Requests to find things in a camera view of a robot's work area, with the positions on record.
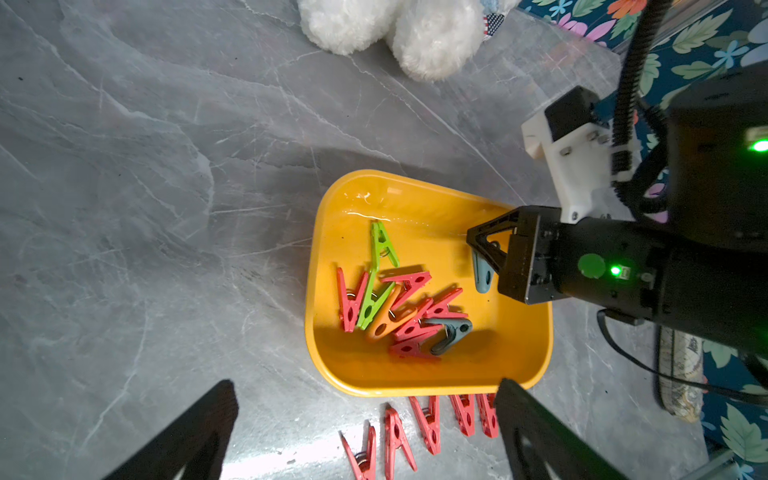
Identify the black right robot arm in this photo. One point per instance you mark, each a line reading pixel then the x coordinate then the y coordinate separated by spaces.
pixel 668 226

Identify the flag print pouch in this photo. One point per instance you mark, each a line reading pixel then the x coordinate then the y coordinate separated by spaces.
pixel 680 355

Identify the yellow plastic storage box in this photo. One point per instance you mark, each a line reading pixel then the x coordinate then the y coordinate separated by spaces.
pixel 427 225

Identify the red clothespin box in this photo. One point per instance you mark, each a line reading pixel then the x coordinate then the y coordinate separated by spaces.
pixel 441 306
pixel 410 284

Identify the teal clothespin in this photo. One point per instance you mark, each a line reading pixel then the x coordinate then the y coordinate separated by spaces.
pixel 483 273
pixel 456 329

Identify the red clothespin far left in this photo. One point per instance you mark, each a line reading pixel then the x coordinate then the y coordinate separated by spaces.
pixel 350 302

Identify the orange clothespin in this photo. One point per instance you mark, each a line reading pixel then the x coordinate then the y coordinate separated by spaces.
pixel 388 319

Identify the red clothespin box centre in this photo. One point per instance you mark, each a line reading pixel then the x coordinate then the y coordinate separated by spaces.
pixel 410 284

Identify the red clothespin box right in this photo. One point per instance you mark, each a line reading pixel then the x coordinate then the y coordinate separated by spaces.
pixel 441 306

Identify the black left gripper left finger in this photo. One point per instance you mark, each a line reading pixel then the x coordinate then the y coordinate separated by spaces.
pixel 191 447

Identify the red clothespin front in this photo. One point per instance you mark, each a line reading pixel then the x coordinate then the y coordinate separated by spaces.
pixel 410 349

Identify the green clothespin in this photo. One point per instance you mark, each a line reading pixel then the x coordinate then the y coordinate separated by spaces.
pixel 372 302
pixel 381 248

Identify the red clothespin placed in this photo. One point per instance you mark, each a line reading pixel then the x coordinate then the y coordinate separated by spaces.
pixel 396 439
pixel 363 463
pixel 464 408
pixel 488 415
pixel 428 420

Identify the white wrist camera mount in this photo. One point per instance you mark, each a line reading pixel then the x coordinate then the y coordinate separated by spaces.
pixel 576 147

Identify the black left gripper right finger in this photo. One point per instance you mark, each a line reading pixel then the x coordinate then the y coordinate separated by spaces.
pixel 538 445

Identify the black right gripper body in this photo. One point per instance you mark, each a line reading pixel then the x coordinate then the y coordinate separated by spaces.
pixel 614 264

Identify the white plush teddy bear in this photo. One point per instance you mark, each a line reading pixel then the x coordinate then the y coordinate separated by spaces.
pixel 430 40

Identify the red clothespin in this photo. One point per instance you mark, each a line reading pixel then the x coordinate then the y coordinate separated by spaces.
pixel 350 302
pixel 410 349

